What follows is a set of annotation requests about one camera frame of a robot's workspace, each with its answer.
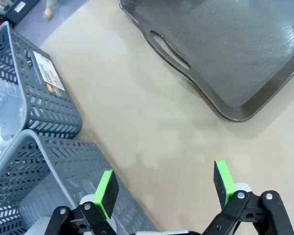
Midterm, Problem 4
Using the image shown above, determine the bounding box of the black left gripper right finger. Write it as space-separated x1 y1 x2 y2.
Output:
202 160 294 235

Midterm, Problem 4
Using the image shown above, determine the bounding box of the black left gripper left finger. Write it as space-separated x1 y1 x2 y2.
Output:
44 169 120 235

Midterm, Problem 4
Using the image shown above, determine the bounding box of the clear plastic measuring cup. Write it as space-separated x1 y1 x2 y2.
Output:
0 75 28 144

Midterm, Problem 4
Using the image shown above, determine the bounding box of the grey perforated plastic basket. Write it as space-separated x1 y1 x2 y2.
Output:
0 129 159 235

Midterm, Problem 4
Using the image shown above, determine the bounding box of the grey basket with label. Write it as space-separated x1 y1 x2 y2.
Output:
0 21 84 140

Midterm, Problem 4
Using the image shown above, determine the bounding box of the dark brown serving tray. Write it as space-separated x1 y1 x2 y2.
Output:
118 0 294 122

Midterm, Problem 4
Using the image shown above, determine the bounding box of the dark grey storage box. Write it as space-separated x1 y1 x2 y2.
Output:
3 0 41 24

